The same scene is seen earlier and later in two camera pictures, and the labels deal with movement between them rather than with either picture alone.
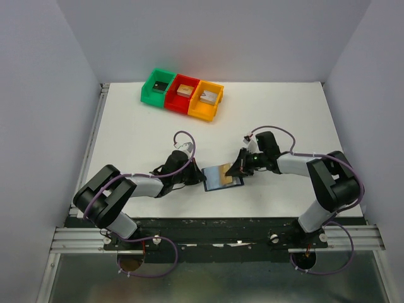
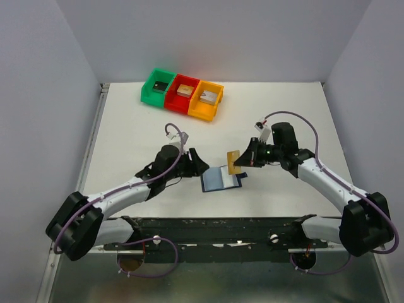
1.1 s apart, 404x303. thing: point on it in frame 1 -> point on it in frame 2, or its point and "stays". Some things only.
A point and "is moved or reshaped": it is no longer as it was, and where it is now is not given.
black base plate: [218, 240] stays
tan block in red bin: [185, 90] stays
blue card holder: [216, 178] stays
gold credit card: [224, 179] is moved or reshaped
